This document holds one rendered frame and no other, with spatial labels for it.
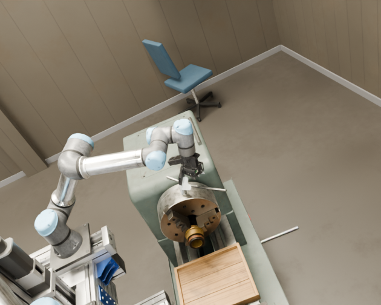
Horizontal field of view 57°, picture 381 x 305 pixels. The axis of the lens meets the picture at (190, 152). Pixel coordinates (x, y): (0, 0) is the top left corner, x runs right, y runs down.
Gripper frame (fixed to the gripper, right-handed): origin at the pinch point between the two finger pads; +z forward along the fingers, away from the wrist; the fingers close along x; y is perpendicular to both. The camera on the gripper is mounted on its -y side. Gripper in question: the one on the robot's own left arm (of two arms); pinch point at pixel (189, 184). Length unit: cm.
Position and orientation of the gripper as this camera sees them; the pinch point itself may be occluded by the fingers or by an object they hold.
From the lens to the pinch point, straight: 165.8
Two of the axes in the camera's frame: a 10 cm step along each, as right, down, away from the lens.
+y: 8.3, 2.4, -5.1
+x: 5.5, -5.5, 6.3
